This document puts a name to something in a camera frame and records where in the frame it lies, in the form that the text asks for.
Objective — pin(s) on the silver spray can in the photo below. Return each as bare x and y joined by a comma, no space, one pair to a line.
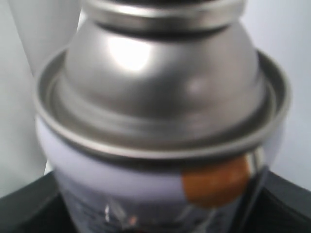
160,116

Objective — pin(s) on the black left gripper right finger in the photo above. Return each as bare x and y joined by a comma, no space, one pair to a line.
275,205

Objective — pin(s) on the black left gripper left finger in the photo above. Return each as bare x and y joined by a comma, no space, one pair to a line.
36,208

